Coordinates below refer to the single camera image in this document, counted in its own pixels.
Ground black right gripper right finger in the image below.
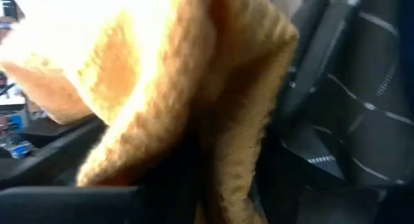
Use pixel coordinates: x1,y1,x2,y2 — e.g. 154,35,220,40
257,136,414,224

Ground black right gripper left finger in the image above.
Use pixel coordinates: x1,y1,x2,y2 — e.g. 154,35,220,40
0,165,201,224

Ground grey checked towel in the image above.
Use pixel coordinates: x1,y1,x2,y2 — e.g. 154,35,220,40
279,0,414,188

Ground orange towel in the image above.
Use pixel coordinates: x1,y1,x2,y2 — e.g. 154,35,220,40
0,0,300,224

